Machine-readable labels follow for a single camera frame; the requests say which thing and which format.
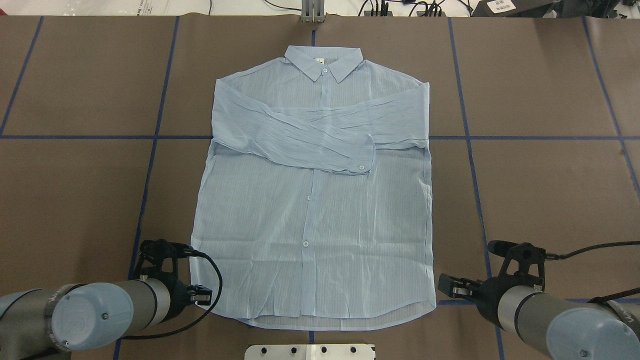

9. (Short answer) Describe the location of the light blue button shirt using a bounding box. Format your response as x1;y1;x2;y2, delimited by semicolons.
190;45;437;331

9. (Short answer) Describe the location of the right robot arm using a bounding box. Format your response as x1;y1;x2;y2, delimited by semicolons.
438;273;640;360

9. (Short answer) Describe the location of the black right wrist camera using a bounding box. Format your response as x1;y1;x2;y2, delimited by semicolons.
487;240;562;291

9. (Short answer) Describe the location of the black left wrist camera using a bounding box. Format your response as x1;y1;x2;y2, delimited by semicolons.
132;239;195;288

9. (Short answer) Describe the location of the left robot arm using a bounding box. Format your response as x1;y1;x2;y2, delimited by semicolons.
0;278;214;360

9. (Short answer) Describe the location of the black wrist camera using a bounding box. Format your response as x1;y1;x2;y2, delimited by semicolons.
487;240;562;291
132;239;195;288

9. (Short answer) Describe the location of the aluminium frame post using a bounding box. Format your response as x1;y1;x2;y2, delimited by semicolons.
301;0;326;23

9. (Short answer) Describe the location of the white perforated mounting plate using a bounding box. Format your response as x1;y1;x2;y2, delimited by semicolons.
244;343;377;360

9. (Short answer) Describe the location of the black device with label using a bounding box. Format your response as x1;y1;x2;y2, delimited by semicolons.
471;0;561;18

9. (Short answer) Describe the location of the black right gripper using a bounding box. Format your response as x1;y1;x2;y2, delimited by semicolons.
438;273;523;322

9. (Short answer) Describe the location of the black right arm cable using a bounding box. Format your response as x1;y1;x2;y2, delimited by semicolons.
545;241;640;306

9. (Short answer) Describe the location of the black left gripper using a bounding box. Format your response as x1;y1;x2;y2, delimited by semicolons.
165;280;213;321

